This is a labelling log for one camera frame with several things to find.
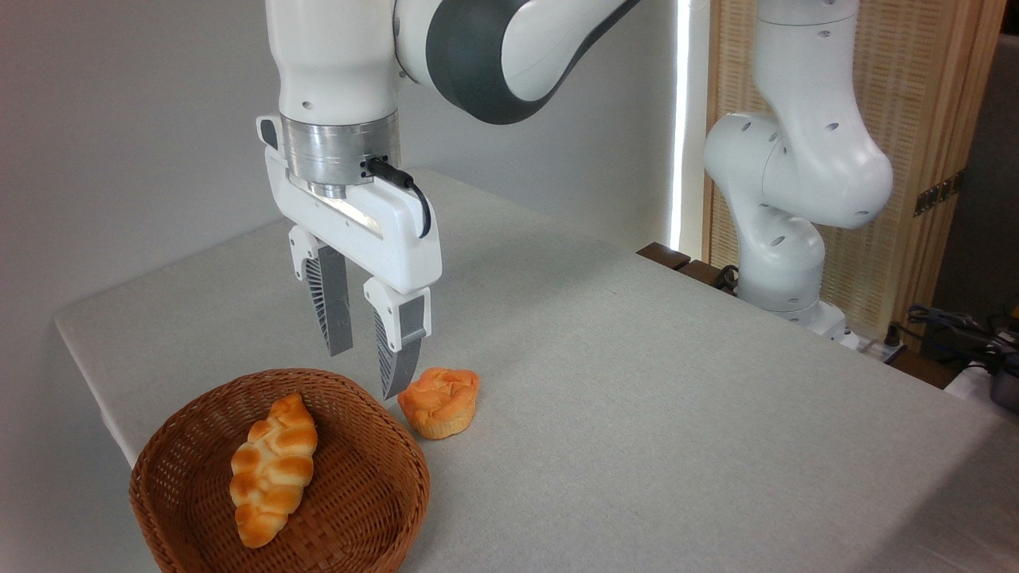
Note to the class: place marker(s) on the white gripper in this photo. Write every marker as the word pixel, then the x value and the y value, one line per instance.
pixel 398 239

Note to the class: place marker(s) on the braided bread loaf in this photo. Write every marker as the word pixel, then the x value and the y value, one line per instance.
pixel 271 469

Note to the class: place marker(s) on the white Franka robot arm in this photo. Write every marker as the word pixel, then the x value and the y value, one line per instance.
pixel 334 56

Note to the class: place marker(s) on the round muffin-shaped bread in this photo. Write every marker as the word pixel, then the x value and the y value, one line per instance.
pixel 440 402

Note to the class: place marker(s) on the brown wicker basket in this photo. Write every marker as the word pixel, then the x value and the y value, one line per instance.
pixel 358 493

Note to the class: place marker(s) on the dark wooden board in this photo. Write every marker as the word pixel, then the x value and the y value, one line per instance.
pixel 665 255

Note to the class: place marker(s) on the dark metal screen hinge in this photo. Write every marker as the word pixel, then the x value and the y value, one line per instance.
pixel 939 192

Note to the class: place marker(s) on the wooden folding screen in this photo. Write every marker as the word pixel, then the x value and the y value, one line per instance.
pixel 907 87

